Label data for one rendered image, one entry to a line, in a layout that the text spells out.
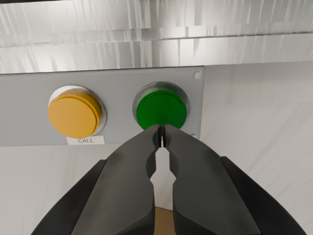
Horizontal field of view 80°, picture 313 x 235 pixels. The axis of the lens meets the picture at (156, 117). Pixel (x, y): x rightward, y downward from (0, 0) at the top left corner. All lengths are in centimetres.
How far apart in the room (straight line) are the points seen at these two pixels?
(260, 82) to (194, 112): 14
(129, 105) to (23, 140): 11
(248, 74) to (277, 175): 20
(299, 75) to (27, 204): 51
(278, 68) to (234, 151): 14
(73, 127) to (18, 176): 27
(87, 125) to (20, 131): 7
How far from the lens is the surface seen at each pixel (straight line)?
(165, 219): 40
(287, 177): 41
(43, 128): 20
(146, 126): 15
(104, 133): 18
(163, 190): 37
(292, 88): 31
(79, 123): 16
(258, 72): 28
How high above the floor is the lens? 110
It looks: 62 degrees down
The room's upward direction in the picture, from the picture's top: 179 degrees counter-clockwise
